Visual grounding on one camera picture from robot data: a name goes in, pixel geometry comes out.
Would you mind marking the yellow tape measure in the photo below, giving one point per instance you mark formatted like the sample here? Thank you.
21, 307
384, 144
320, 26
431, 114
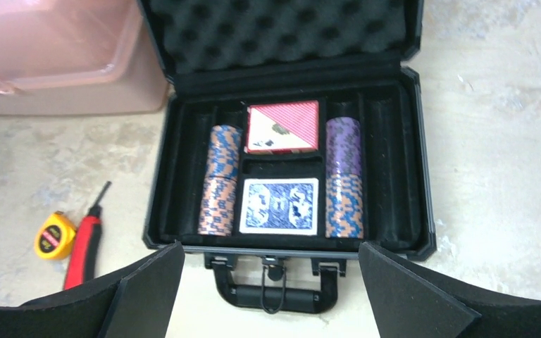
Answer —
54, 240

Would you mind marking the black poker set case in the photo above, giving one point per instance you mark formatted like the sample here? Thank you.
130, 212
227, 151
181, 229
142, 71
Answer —
223, 57

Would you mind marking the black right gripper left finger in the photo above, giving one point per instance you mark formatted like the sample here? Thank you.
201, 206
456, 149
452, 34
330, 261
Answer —
134, 301

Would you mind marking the blue playing card deck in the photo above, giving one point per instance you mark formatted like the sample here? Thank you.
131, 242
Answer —
280, 206

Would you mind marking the red playing card deck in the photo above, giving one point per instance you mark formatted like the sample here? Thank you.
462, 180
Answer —
283, 128

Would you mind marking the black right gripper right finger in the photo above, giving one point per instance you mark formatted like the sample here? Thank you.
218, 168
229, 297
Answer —
409, 300

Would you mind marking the pink translucent plastic toolbox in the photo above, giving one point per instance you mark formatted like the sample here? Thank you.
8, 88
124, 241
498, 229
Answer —
77, 58

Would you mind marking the red folding utility knife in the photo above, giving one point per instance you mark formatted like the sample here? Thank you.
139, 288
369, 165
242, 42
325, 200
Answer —
82, 263

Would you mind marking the purple poker chip stack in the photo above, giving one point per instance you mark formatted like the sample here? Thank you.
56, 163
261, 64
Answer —
343, 146

